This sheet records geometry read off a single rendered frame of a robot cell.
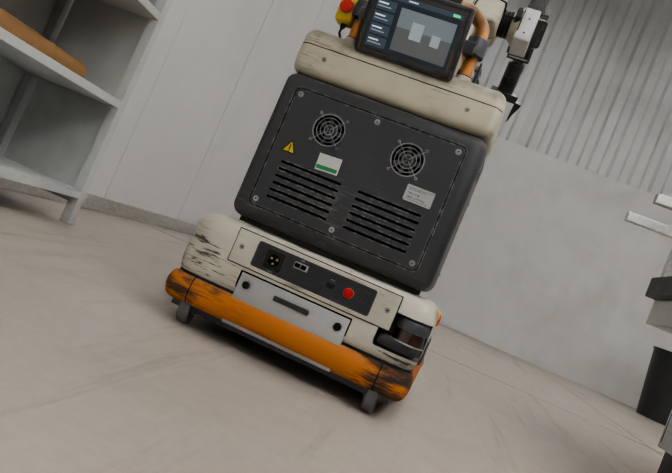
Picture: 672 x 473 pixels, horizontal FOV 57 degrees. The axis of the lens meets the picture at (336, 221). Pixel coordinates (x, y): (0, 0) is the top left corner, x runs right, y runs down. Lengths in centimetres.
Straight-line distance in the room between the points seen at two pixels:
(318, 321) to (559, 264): 656
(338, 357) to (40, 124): 177
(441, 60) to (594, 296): 655
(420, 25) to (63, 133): 163
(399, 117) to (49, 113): 164
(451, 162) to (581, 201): 651
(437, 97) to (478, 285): 626
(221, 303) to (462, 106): 74
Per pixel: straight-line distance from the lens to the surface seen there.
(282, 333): 143
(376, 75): 157
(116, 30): 274
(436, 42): 155
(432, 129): 152
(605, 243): 798
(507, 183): 786
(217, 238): 149
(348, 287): 140
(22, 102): 282
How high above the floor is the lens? 30
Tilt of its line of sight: 3 degrees up
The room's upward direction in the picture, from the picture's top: 23 degrees clockwise
